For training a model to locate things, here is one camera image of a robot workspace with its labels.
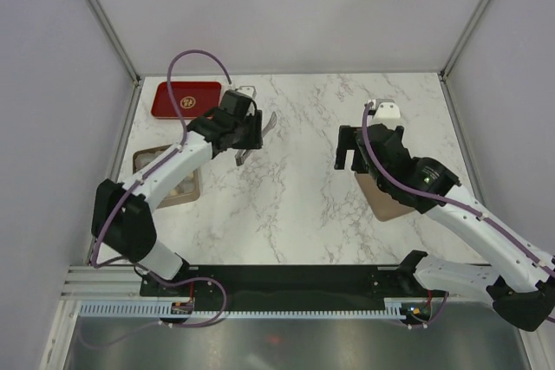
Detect gold box lid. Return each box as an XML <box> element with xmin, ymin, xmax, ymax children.
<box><xmin>354</xmin><ymin>172</ymin><xmax>415</xmax><ymax>222</ymax></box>

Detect metal tongs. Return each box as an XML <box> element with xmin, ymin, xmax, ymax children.
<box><xmin>233</xmin><ymin>110</ymin><xmax>278</xmax><ymax>166</ymax></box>

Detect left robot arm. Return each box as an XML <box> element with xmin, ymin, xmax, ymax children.
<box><xmin>91</xmin><ymin>90</ymin><xmax>263</xmax><ymax>295</ymax></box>

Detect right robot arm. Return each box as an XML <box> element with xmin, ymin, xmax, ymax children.
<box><xmin>334</xmin><ymin>124</ymin><xmax>554</xmax><ymax>332</ymax></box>

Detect red chocolate tray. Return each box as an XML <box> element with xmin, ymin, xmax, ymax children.
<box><xmin>151</xmin><ymin>81</ymin><xmax>222</xmax><ymax>120</ymax></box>

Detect gold chocolate box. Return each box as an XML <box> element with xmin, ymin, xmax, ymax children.
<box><xmin>132</xmin><ymin>145</ymin><xmax>201</xmax><ymax>209</ymax></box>

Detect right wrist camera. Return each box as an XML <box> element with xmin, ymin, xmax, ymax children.
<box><xmin>369</xmin><ymin>99</ymin><xmax>402</xmax><ymax>130</ymax></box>

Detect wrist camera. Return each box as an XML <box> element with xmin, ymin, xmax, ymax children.
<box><xmin>237</xmin><ymin>85</ymin><xmax>257</xmax><ymax>100</ymax></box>
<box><xmin>369</xmin><ymin>99</ymin><xmax>402</xmax><ymax>130</ymax></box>

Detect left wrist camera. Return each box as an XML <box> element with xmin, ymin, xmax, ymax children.
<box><xmin>237</xmin><ymin>85</ymin><xmax>257</xmax><ymax>100</ymax></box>

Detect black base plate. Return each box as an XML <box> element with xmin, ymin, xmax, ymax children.
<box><xmin>138</xmin><ymin>263</ymin><xmax>421</xmax><ymax>313</ymax></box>

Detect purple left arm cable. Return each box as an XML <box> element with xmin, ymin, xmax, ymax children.
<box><xmin>80</xmin><ymin>49</ymin><xmax>233</xmax><ymax>350</ymax></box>

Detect white cable duct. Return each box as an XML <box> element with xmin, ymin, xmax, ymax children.
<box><xmin>79</xmin><ymin>301</ymin><xmax>406</xmax><ymax>320</ymax></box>

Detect right aluminium frame post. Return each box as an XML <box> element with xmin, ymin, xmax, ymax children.
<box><xmin>438</xmin><ymin>0</ymin><xmax>519</xmax><ymax>81</ymax></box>

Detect aluminium frame post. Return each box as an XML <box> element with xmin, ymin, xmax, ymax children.
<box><xmin>60</xmin><ymin>0</ymin><xmax>144</xmax><ymax>83</ymax></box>
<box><xmin>438</xmin><ymin>0</ymin><xmax>519</xmax><ymax>81</ymax></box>

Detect left aluminium frame post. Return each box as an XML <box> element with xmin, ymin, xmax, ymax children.
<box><xmin>60</xmin><ymin>0</ymin><xmax>144</xmax><ymax>83</ymax></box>

